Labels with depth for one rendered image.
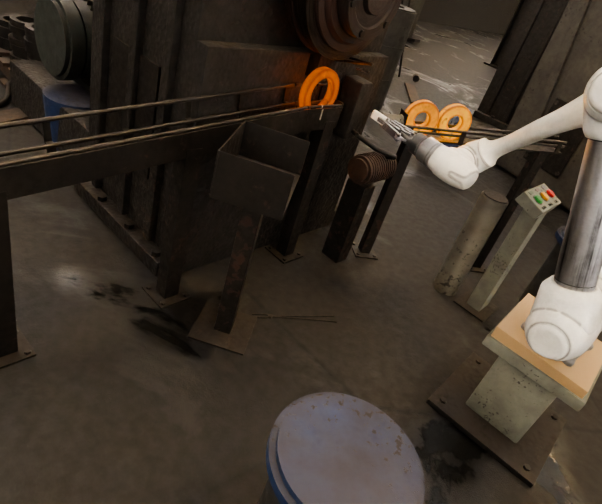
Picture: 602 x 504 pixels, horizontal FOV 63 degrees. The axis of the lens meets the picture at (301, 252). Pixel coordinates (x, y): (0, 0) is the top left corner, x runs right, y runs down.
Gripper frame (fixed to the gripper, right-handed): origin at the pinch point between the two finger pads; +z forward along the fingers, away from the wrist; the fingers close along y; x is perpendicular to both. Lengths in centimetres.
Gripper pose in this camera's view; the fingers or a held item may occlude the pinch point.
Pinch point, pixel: (379, 118)
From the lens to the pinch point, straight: 185.4
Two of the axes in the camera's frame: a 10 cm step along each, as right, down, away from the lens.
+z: -6.6, -6.2, 4.3
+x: 3.3, -7.5, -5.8
